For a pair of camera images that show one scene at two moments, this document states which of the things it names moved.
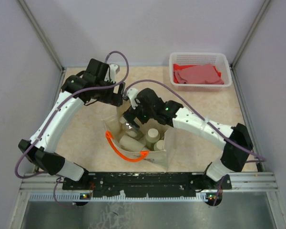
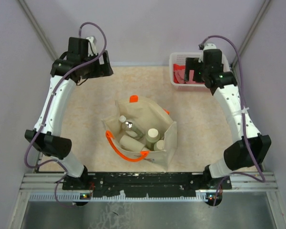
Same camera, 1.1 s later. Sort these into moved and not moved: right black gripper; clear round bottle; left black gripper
Moved: right black gripper; left black gripper
Not moved: clear round bottle
